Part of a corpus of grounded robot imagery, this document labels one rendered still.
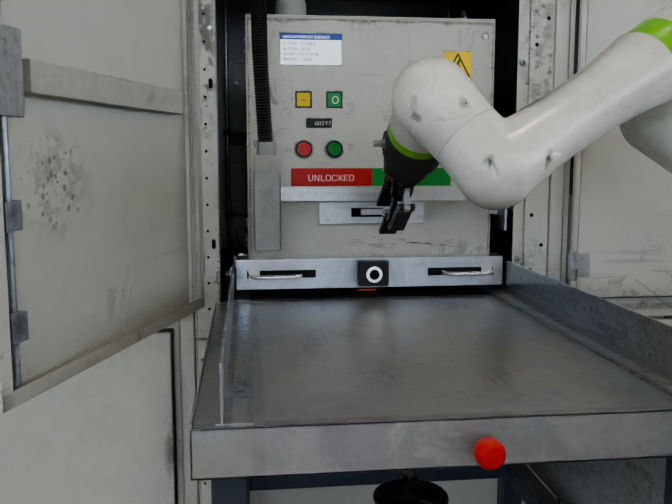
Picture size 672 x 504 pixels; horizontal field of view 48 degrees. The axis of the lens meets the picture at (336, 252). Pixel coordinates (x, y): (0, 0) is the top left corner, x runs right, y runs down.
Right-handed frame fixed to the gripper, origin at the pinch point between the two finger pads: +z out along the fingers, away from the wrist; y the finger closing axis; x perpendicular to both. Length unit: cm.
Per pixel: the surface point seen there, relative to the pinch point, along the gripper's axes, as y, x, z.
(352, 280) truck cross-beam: 5.3, -4.2, 20.9
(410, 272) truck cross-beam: 4.1, 7.6, 20.2
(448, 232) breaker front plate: -3.3, 15.6, 17.3
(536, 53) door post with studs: -31.5, 31.1, -4.0
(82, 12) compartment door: -15, -47, -33
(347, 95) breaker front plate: -26.8, -5.1, 3.9
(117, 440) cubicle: 33, -50, 31
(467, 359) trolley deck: 32.3, 4.9, -19.2
